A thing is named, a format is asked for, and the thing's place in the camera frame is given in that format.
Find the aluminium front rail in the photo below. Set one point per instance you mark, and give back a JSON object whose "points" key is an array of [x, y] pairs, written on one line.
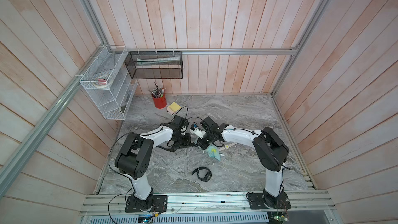
{"points": [[211, 202]]}

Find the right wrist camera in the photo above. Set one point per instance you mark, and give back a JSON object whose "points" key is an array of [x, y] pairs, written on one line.
{"points": [[196, 130]]}

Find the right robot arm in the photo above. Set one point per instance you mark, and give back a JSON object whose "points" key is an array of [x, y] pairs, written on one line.
{"points": [[271, 150]]}

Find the tape roll on shelf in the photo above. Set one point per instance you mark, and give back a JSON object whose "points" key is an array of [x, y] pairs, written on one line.
{"points": [[103, 81]]}

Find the teal microfiber cloth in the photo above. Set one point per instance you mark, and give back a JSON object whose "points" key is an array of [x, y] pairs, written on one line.
{"points": [[213, 152]]}

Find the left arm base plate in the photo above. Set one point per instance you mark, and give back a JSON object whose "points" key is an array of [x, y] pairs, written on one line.
{"points": [[152, 204]]}

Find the aluminium wall frame rail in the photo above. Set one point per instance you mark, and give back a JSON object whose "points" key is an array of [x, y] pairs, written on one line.
{"points": [[45, 44]]}

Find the white wire wall shelf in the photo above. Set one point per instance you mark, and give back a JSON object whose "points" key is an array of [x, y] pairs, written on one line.
{"points": [[112, 102]]}

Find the yellow sticky note pad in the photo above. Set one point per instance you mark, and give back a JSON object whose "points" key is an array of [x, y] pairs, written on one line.
{"points": [[175, 106]]}

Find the red pen holder cup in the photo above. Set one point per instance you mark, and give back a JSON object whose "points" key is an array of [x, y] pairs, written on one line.
{"points": [[160, 101]]}

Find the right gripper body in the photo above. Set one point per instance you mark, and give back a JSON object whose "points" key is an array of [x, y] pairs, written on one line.
{"points": [[205, 140]]}

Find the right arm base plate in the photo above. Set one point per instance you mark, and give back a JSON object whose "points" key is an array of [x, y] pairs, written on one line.
{"points": [[264, 200]]}

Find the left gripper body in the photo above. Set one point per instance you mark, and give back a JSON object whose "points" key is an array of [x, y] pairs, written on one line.
{"points": [[183, 140]]}

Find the black mesh wall basket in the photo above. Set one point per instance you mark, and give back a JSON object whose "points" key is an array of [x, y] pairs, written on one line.
{"points": [[154, 64]]}

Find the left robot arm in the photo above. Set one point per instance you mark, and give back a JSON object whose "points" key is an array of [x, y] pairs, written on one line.
{"points": [[134, 156]]}

